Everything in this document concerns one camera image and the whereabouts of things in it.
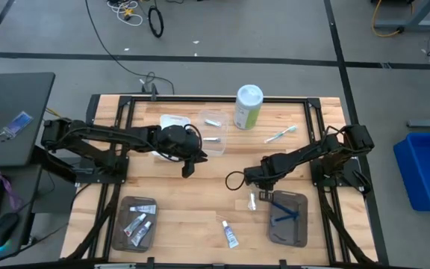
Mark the black computer mouse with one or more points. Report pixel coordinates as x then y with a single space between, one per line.
2 229

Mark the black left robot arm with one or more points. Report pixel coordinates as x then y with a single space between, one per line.
99 134

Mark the clear plastic container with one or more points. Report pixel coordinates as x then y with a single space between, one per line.
215 131

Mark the grey metal table stand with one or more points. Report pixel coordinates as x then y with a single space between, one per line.
409 25

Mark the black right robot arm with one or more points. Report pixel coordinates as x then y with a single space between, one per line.
304 153

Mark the white travel toothpaste tube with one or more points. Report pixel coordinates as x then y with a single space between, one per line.
143 209
141 234
230 234
134 225

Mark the grey plastic tray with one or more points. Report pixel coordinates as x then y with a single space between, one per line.
289 235
123 243

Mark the blue plastic bin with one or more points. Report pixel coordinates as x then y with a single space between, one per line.
427 175

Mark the black aluminium rig frame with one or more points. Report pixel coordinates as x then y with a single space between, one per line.
218 99

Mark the dark blue toothbrush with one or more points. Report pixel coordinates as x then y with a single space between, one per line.
282 218

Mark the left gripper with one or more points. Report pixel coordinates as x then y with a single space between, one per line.
179 142

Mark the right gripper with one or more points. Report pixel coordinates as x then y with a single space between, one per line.
260 177

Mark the dark grey desk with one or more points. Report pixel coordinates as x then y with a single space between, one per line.
9 112

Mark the white green wipes canister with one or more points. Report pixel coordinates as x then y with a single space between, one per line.
248 106

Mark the teal and white toothbrush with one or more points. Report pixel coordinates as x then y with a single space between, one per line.
280 135

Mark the clear toiletry packet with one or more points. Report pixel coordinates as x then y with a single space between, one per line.
252 201

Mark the blue and white toothbrush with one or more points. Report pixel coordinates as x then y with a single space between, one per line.
284 209

